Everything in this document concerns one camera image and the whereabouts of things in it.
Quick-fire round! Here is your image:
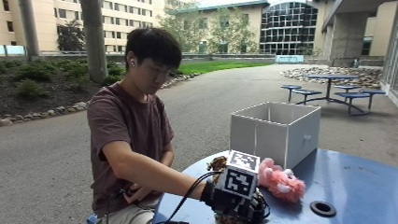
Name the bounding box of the white marker cube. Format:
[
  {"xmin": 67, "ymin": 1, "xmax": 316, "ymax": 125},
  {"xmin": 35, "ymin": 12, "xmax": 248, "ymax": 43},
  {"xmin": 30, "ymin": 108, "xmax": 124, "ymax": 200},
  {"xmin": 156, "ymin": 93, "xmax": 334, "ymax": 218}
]
[{"xmin": 216, "ymin": 149, "xmax": 263, "ymax": 201}]

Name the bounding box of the brown striped plush toy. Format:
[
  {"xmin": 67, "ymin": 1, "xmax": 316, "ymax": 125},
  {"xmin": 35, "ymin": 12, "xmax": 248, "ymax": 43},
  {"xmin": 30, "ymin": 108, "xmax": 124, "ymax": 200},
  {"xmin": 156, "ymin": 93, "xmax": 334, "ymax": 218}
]
[{"xmin": 207, "ymin": 155, "xmax": 229, "ymax": 183}]

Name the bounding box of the pink plush toy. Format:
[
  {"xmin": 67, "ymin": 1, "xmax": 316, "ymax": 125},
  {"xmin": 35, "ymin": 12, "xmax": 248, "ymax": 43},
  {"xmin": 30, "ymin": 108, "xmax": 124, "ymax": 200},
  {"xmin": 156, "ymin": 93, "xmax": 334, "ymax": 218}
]
[{"xmin": 257, "ymin": 157, "xmax": 308, "ymax": 203}]

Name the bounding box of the the person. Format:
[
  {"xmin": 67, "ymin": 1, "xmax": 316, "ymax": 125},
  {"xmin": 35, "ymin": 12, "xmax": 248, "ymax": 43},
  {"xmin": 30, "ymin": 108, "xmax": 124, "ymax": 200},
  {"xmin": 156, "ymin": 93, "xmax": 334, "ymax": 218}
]
[{"xmin": 86, "ymin": 27, "xmax": 209, "ymax": 224}]

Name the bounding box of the white fabric storage box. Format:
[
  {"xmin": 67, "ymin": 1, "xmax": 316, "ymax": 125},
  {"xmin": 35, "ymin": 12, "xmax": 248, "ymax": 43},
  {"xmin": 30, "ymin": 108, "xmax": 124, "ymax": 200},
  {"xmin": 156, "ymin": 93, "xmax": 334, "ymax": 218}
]
[{"xmin": 229, "ymin": 101, "xmax": 322, "ymax": 170}]

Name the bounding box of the row of border stones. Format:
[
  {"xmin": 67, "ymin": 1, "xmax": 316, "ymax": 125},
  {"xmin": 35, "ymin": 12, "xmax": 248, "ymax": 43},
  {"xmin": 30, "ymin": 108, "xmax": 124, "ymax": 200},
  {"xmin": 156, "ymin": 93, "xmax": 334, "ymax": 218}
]
[{"xmin": 0, "ymin": 72, "xmax": 201, "ymax": 128}]

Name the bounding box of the blue round seat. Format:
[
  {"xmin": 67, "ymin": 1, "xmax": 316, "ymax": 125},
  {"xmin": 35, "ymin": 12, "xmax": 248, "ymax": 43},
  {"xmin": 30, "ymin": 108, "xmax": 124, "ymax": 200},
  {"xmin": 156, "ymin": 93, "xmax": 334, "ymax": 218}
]
[
  {"xmin": 280, "ymin": 84, "xmax": 304, "ymax": 104},
  {"xmin": 292, "ymin": 89, "xmax": 324, "ymax": 105},
  {"xmin": 358, "ymin": 89, "xmax": 389, "ymax": 110},
  {"xmin": 333, "ymin": 91, "xmax": 372, "ymax": 117},
  {"xmin": 333, "ymin": 84, "xmax": 364, "ymax": 93}
]

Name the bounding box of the blue picnic table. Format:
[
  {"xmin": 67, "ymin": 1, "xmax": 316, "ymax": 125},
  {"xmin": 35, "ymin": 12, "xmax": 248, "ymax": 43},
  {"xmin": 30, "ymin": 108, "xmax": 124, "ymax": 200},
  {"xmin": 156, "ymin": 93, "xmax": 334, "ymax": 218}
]
[{"xmin": 294, "ymin": 74, "xmax": 370, "ymax": 117}]

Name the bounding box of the pile of grey rocks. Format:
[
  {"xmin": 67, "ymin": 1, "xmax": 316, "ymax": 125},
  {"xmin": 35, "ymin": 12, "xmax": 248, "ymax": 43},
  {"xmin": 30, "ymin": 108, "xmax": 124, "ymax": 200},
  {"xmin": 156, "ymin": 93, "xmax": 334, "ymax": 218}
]
[{"xmin": 280, "ymin": 65, "xmax": 385, "ymax": 90}]

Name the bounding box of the grey concrete pillar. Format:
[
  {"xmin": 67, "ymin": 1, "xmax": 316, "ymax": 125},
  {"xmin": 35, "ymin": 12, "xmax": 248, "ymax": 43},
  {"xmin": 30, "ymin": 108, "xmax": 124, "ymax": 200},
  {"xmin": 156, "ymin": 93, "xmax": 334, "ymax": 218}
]
[
  {"xmin": 79, "ymin": 0, "xmax": 109, "ymax": 84},
  {"xmin": 18, "ymin": 0, "xmax": 43, "ymax": 62}
]

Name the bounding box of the black glove cable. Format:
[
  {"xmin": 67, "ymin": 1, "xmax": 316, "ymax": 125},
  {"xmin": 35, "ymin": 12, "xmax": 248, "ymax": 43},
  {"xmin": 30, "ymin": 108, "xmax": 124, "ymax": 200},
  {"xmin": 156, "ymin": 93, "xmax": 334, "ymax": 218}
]
[{"xmin": 155, "ymin": 170, "xmax": 225, "ymax": 224}]

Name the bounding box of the black ring table hole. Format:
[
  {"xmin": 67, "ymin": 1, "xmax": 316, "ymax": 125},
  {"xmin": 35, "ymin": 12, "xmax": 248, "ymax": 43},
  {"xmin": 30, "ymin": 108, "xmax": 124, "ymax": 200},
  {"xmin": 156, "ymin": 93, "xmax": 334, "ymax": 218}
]
[{"xmin": 309, "ymin": 200, "xmax": 337, "ymax": 217}]

